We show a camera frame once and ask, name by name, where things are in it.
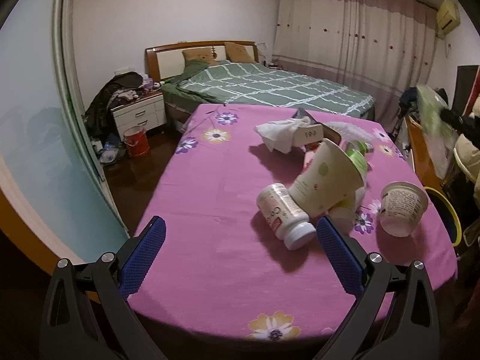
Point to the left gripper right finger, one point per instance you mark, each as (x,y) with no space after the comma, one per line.
(394,315)

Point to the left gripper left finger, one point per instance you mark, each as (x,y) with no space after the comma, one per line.
(86,314)

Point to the white yogurt cup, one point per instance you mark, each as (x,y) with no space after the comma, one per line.
(402,207)

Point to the cream paper cup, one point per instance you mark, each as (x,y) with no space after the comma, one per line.
(329,178)

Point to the white pill bottle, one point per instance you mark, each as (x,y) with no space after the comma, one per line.
(289,223)

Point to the white tissue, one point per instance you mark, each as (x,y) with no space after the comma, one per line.
(279,135)

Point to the yellow rim trash bin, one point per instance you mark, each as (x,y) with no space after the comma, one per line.
(447,214)

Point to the pink floral bed sheet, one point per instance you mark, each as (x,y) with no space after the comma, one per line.
(221,271)

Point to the wooden desk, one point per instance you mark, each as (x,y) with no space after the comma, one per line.
(423,165)

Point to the sliding wardrobe door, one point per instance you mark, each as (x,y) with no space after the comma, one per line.
(43,175)

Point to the green label plastic bottle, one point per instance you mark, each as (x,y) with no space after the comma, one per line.
(359,152)

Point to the red bucket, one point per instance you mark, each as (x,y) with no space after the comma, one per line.
(136,141)

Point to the dark clothes pile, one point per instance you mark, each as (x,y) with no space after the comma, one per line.
(98,119)

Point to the small cardboard box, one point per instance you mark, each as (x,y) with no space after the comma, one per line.
(308,134)

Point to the white nightstand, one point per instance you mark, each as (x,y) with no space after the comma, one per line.
(147,112)

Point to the clothes heap on desk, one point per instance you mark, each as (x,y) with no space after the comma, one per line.
(424,105)

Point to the black television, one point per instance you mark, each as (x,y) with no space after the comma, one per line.
(466,89)

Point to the wooden headboard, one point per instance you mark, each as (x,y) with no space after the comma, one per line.
(166,61)

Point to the green plaid bed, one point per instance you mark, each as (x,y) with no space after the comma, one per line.
(254,84)

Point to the striped pink curtain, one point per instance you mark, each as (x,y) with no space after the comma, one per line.
(378,47)

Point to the brown pillow left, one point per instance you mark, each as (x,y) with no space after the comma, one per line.
(204,54)

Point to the brown pillow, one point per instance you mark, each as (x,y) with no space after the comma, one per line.
(237,53)
(204,54)

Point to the brown pillow right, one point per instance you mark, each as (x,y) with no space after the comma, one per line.
(237,53)

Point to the wall air conditioner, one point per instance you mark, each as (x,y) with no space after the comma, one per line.
(447,18)

